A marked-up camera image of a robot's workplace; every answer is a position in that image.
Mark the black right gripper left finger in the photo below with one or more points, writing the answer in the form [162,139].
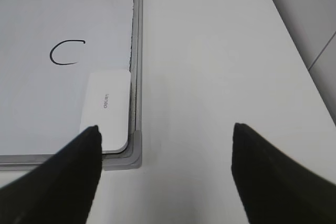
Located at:
[62,189]

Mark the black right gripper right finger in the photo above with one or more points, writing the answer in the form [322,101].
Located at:
[273,187]

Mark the white rectangular board eraser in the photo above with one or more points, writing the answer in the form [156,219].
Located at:
[106,105]

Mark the white board with grey frame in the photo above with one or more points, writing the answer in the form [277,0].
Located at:
[48,50]

